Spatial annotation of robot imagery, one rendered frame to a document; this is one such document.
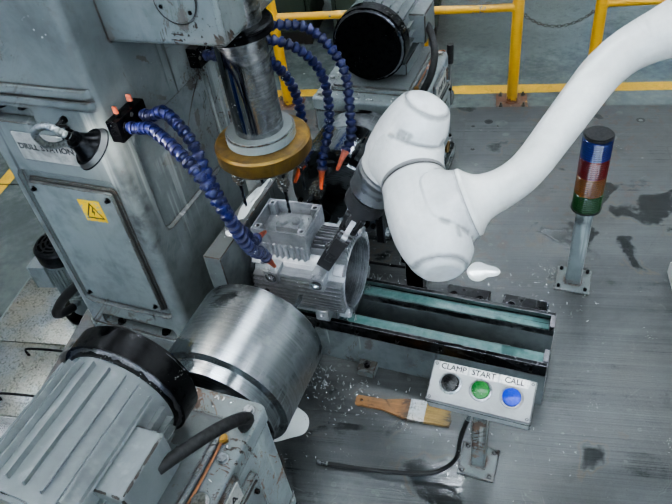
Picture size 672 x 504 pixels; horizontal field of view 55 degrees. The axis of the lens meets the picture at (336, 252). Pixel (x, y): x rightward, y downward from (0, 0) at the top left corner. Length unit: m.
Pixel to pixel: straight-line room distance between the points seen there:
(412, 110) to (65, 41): 0.53
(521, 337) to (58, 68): 1.01
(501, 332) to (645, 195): 0.70
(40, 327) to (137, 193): 1.26
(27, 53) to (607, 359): 1.25
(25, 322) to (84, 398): 1.65
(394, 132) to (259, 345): 0.42
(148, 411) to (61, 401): 0.10
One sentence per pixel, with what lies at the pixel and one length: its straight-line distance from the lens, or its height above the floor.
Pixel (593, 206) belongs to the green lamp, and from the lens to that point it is 1.48.
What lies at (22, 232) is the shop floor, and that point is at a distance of 3.69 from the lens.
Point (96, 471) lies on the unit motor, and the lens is 0.84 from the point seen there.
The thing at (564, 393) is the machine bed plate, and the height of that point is 0.80.
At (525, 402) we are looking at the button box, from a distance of 1.11.
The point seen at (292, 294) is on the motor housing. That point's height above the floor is 1.02.
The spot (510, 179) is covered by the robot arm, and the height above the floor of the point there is 1.42.
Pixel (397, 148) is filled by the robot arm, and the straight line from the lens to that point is 0.98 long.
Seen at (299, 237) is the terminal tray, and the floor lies 1.14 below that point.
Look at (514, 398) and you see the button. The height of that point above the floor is 1.07.
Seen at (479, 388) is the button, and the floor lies 1.07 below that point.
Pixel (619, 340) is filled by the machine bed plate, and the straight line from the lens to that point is 1.57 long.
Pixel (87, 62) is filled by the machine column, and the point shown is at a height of 1.55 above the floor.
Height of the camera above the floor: 1.98
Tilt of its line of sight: 42 degrees down
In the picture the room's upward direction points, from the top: 9 degrees counter-clockwise
